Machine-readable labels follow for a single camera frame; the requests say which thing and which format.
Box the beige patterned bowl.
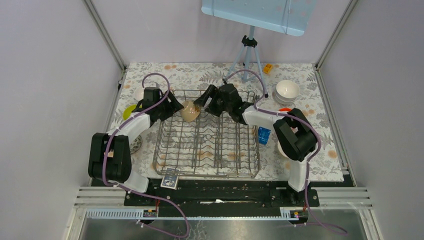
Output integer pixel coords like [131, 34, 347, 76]
[277, 143, 288, 158]
[180, 100, 201, 123]

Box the floral tablecloth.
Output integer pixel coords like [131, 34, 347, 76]
[110, 63, 343, 182]

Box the light blue tripod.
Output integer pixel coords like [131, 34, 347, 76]
[222, 25, 263, 84]

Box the white ribbed bowl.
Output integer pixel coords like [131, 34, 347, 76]
[275, 80, 300, 101]
[273, 93, 295, 105]

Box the light blue board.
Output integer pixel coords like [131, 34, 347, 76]
[201, 0, 317, 37]

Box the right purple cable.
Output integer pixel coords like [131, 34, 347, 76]
[222, 69, 349, 237]

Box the orange bowl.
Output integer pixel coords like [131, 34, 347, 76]
[278, 107, 292, 112]

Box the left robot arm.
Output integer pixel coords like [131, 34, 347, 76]
[88, 87, 184, 206]

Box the orange toy block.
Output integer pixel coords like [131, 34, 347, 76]
[262, 63, 274, 74]

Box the purple cable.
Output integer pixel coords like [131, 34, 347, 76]
[101, 72, 191, 239]
[222, 69, 349, 237]

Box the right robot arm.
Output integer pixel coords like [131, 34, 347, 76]
[194, 83, 321, 206]

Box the blue playing card box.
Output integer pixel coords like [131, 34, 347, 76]
[160, 167, 180, 190]

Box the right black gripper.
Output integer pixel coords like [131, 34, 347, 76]
[193, 84, 232, 118]

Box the blue toy block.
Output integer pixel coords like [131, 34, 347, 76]
[257, 127, 271, 145]

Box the yellow-green bowl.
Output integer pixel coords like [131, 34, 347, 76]
[122, 104, 137, 121]

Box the pink patterned bowl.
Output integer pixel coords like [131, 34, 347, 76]
[129, 135, 143, 155]

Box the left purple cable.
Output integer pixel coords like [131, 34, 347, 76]
[101, 72, 191, 239]

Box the grey wire dish rack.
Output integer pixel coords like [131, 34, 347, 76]
[152, 109, 261, 179]

